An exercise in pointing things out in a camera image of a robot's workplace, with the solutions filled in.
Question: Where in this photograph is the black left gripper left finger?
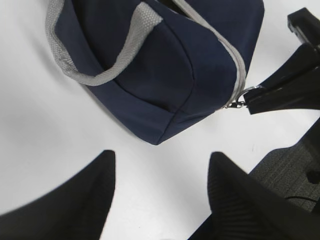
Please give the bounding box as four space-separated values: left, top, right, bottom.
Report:
0 150 116 240

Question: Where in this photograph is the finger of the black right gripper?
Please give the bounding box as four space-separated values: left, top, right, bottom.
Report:
244 44 320 115

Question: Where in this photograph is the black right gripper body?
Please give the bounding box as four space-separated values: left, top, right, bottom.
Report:
287 7 320 49

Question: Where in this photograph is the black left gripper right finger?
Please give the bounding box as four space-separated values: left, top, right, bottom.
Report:
189 151 320 240

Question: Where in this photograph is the navy and white lunch bag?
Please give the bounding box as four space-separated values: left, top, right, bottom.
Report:
45 0 265 145

